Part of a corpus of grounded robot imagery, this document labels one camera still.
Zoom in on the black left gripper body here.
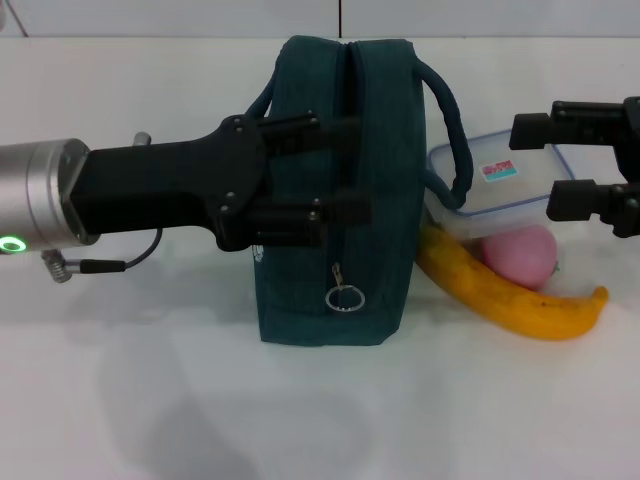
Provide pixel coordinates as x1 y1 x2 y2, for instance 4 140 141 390
64 113 274 251

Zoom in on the clear plastic food container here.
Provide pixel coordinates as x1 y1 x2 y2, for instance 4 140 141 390
426 128 576 242

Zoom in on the left arm cable with connector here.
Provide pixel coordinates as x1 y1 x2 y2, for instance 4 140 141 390
41 227 164 284

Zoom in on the pink peach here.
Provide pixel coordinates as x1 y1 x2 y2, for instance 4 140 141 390
481 224 559 291

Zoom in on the metal key ring zipper pull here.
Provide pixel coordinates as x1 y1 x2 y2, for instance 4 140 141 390
324 262 367 314

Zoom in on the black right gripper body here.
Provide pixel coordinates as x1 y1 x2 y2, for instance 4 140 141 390
617 94 640 185

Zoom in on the dark teal insulated lunch bag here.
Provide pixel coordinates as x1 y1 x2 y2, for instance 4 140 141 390
247 34 474 346

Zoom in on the yellow banana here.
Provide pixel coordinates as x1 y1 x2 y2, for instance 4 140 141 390
417 219 610 342

